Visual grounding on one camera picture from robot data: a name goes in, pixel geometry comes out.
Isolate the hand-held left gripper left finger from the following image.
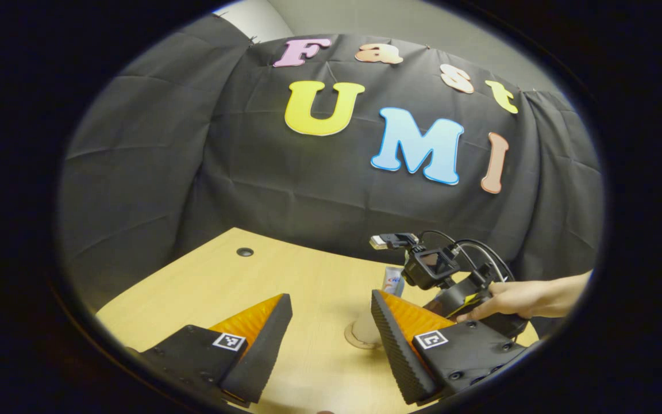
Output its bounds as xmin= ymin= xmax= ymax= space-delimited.
xmin=136 ymin=293 xmax=294 ymax=406

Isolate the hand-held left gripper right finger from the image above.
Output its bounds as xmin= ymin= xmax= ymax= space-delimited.
xmin=370 ymin=289 xmax=530 ymax=406

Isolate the white cup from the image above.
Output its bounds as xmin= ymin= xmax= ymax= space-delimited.
xmin=353 ymin=309 xmax=382 ymax=346

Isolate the white toothpaste tube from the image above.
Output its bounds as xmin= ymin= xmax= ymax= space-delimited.
xmin=384 ymin=266 xmax=406 ymax=297

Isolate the round brown coaster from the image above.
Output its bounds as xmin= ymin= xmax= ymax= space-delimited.
xmin=344 ymin=321 xmax=384 ymax=350

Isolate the wooden desktop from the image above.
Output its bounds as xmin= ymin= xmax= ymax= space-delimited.
xmin=95 ymin=227 xmax=540 ymax=414

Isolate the black backdrop cloth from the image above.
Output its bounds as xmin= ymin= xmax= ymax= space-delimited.
xmin=58 ymin=14 xmax=605 ymax=314

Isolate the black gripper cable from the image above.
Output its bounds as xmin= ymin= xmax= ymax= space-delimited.
xmin=420 ymin=230 xmax=517 ymax=283

